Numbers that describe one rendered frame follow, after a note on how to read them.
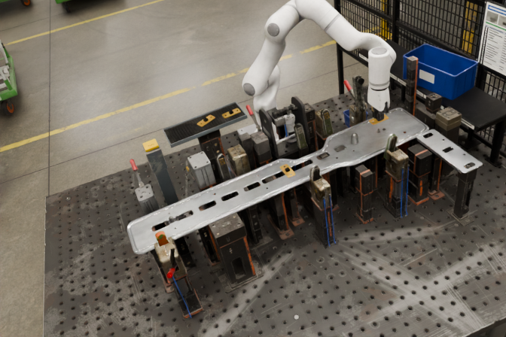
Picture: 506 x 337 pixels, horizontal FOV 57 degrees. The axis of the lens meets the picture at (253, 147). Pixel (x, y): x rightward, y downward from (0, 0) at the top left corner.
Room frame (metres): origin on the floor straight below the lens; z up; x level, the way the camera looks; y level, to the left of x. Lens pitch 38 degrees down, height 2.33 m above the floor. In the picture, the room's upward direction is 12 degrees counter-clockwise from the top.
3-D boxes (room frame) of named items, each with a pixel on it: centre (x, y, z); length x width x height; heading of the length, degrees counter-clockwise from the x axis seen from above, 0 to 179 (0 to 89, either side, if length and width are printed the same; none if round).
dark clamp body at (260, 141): (1.67, -0.04, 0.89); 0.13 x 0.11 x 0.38; 17
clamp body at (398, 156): (1.41, -0.58, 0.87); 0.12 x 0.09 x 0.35; 17
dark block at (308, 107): (1.76, -0.28, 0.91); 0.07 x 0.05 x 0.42; 17
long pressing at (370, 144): (1.48, -0.11, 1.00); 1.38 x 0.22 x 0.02; 107
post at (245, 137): (1.67, 0.03, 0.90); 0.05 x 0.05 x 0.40; 17
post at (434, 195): (1.48, -0.78, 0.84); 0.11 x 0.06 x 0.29; 17
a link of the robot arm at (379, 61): (1.63, -0.58, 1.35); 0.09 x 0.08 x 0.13; 139
